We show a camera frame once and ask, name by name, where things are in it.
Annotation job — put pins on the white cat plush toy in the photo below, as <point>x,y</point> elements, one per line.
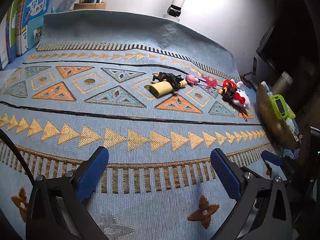
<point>241,97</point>

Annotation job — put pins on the blue patterned woven mat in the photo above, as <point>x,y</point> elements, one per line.
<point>125,120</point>

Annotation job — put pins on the white and blue soft toy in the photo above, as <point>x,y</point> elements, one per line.
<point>265,87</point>

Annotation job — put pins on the green plastic toy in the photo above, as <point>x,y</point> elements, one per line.
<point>275,102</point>

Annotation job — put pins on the small pink toy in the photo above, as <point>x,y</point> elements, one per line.
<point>191,78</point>

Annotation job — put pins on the black metal stand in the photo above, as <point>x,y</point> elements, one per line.
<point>251,70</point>

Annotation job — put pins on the black and yellow figurine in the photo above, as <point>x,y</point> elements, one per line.
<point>227,95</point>

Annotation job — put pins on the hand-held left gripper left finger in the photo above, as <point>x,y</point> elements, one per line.
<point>92,172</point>

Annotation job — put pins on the pale printed leaflet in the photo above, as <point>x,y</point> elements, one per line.
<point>66,2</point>

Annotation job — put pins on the pink star figurine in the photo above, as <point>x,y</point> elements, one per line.
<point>211,82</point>

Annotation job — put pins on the teal pen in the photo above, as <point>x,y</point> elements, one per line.
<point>53,10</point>

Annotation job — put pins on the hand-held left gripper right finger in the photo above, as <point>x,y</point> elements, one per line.
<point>226,175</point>

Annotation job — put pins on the row of standing books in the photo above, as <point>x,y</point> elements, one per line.
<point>15,17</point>

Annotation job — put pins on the yellow roll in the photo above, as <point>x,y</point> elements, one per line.
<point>161,88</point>

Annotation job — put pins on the black monitor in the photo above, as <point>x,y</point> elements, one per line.
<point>270,47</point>

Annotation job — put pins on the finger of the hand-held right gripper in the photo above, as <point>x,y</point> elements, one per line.
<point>272,158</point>

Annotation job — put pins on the blue cover book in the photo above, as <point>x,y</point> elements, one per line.
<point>37,5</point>

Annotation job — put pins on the gold woven basket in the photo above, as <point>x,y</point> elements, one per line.
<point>272,122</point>

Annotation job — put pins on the white and blue book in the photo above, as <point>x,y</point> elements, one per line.
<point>4,45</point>

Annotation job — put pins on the small light blue book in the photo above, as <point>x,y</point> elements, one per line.
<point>35,36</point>

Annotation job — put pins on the grey metal cup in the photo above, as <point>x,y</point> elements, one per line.
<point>281,82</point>

